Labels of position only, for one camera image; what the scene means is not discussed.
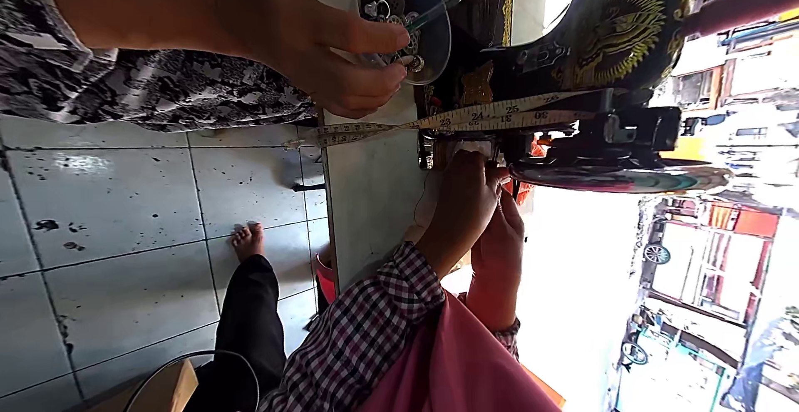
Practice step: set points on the person's legs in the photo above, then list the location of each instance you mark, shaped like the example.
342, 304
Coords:
249, 318

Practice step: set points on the red plastic bag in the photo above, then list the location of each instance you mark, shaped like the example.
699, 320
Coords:
524, 190

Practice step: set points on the clear plastic bowl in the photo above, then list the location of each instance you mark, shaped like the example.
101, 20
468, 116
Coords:
440, 37

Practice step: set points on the person's left fingers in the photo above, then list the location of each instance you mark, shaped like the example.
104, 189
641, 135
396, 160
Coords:
484, 165

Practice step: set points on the teal cart with wheel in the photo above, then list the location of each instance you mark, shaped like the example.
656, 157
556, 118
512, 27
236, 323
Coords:
635, 353

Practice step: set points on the orange flat object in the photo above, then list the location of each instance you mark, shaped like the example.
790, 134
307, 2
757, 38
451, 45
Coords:
548, 392

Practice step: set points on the person's left forearm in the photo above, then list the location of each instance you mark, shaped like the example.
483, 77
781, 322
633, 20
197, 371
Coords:
374, 324

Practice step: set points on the dark pink rod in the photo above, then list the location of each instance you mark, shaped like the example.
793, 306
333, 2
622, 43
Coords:
736, 14

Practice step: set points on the person's right forearm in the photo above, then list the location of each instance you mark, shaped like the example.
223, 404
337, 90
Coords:
496, 303

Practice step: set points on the pile of buttons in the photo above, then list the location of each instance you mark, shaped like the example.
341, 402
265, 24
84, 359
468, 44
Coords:
394, 5

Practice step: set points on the red bucket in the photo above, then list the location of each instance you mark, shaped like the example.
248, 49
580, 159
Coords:
325, 279

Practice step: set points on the person's right fingers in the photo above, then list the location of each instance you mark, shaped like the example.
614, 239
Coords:
510, 206

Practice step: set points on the parked vehicle with spoked wheel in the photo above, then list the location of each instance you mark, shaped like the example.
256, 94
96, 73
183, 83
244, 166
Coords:
656, 253

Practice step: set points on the black gold sewing machine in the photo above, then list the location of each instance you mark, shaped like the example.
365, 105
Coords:
649, 56

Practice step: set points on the yellow white measuring tape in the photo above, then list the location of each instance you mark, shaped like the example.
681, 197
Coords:
462, 118

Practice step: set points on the translucent green stick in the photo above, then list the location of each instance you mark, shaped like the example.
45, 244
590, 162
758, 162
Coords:
437, 10

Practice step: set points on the thin dark thread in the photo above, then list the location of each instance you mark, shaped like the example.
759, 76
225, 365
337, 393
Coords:
416, 210

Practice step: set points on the person's right hand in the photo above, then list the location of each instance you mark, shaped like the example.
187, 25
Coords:
504, 237

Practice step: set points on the person's left hand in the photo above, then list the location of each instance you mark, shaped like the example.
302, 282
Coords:
464, 196

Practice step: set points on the pale sewing table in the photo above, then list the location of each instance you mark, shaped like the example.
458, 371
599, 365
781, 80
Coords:
368, 206

